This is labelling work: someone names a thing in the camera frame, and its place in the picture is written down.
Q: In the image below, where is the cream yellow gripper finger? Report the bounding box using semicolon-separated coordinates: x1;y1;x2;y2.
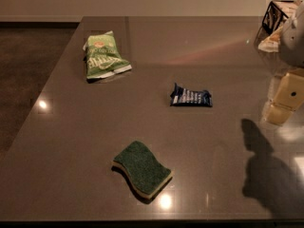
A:
263;67;304;125

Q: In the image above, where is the blue rxbar blueberry wrapper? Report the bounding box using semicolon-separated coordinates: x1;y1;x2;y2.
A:
170;84;213;107

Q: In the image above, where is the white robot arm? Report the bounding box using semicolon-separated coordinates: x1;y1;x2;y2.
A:
257;0;304;125

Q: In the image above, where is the green yellow sponge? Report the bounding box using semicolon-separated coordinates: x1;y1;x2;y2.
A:
113;141;173;200

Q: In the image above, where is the white packet near basket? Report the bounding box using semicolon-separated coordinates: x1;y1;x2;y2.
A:
257;27;283;53

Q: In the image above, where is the green chip bag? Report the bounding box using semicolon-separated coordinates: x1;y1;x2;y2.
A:
83;31;132;81

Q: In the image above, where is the black wire basket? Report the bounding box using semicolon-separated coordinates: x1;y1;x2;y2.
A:
262;0;299;34

